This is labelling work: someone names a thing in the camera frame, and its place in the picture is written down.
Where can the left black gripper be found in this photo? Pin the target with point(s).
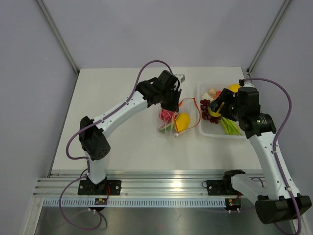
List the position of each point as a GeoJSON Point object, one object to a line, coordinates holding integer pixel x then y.
{"type": "Point", "coordinates": [174, 105]}

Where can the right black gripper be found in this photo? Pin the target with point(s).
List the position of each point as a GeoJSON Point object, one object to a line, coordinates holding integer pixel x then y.
{"type": "Point", "coordinates": [227, 96]}

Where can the yellow orange top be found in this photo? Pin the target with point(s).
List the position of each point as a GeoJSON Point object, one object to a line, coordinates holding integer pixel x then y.
{"type": "Point", "coordinates": [234, 88]}

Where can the yellow orange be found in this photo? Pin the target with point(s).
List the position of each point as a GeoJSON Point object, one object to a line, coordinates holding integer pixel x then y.
{"type": "Point", "coordinates": [214, 109]}
{"type": "Point", "coordinates": [234, 88]}

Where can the red tomato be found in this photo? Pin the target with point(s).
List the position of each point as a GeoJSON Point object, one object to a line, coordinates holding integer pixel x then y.
{"type": "Point", "coordinates": [166, 115]}

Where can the clear zip top bag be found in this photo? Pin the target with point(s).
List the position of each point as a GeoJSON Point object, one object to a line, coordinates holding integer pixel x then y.
{"type": "Point", "coordinates": [187, 105]}

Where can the white garlic bulb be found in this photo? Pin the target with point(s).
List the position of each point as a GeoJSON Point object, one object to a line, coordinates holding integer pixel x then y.
{"type": "Point", "coordinates": [212, 92]}

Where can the yellow lemon front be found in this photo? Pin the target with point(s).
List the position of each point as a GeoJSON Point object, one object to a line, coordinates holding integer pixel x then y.
{"type": "Point", "coordinates": [182, 122]}

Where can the watermelon slice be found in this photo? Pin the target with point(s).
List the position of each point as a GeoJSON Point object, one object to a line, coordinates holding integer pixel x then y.
{"type": "Point", "coordinates": [167, 128]}

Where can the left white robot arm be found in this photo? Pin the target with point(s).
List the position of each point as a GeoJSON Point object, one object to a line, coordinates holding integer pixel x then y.
{"type": "Point", "coordinates": [94, 132]}

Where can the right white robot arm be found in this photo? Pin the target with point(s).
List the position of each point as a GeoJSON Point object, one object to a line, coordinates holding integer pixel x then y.
{"type": "Point", "coordinates": [281, 200]}

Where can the green onion stalk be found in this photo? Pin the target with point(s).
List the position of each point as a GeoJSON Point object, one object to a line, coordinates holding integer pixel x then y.
{"type": "Point", "coordinates": [229, 126]}

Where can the red yellow peach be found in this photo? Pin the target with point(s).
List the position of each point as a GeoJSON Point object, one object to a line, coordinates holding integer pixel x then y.
{"type": "Point", "coordinates": [218, 92]}

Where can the purple grape bunch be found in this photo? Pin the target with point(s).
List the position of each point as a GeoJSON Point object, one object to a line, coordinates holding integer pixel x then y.
{"type": "Point", "coordinates": [205, 112]}

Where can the white plastic basket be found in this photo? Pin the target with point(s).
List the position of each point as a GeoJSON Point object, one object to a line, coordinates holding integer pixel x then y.
{"type": "Point", "coordinates": [207, 128]}

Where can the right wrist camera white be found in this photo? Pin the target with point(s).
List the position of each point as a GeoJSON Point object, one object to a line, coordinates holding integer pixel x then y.
{"type": "Point", "coordinates": [249, 84]}

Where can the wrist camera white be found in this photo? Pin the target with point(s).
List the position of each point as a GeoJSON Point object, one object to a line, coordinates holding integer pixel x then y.
{"type": "Point", "coordinates": [249, 84]}
{"type": "Point", "coordinates": [181, 77]}

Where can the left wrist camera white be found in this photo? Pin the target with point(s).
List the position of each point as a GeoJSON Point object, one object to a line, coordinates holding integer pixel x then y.
{"type": "Point", "coordinates": [181, 77]}

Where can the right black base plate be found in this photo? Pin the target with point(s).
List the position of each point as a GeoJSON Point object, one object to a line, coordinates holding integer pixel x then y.
{"type": "Point", "coordinates": [219, 188]}

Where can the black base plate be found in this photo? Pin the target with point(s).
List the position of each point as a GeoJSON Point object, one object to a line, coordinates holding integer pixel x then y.
{"type": "Point", "coordinates": [219, 188]}
{"type": "Point", "coordinates": [104, 188]}

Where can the aluminium mounting rail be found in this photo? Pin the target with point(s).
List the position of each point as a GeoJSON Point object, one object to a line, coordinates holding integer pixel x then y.
{"type": "Point", "coordinates": [138, 184]}

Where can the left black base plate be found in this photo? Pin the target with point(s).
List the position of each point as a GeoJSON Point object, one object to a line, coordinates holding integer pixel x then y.
{"type": "Point", "coordinates": [104, 188]}

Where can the white slotted cable duct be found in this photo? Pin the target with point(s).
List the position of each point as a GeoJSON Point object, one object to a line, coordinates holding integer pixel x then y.
{"type": "Point", "coordinates": [137, 202]}

